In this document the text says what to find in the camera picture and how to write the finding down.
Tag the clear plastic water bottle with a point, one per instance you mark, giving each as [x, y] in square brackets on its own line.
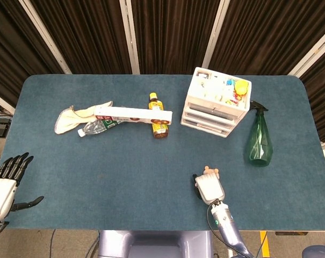
[93, 129]

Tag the purple grey robot torso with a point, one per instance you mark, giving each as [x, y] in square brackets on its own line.
[151, 244]

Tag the clear plastic drawer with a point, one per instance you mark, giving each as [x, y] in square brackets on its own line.
[202, 108]
[199, 117]
[199, 126]

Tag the amber tea drink bottle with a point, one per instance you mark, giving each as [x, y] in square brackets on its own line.
[160, 131]

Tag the baking paper box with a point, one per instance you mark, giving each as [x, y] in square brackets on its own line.
[132, 115]

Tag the dark brown curtain panel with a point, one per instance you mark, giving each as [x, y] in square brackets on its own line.
[84, 35]
[173, 35]
[264, 35]
[6, 40]
[323, 102]

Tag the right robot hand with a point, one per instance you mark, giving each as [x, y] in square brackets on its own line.
[209, 188]

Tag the cream cloth with stitched edge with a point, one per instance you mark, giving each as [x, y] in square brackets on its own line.
[68, 121]

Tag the white partition post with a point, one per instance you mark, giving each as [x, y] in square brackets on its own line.
[44, 35]
[312, 51]
[130, 35]
[1, 102]
[214, 35]

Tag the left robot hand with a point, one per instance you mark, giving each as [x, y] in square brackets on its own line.
[1, 193]

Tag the white plastic drawer organizer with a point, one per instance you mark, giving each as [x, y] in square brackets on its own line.
[213, 91]

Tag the yellow round toy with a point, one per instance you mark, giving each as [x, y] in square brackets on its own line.
[241, 87]

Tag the green plastic spray bottle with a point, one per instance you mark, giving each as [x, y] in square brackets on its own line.
[259, 142]

